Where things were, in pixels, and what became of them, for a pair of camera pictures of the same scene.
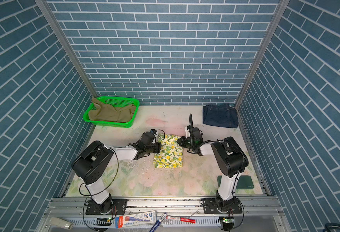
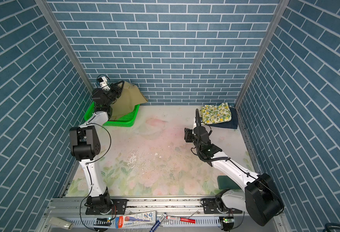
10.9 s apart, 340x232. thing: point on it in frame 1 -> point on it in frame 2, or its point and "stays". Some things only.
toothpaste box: x=135 y=219 stays
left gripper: x=157 y=147 -> x=115 y=90
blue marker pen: x=153 y=229 stays
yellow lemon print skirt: x=171 y=155 -> x=213 y=114
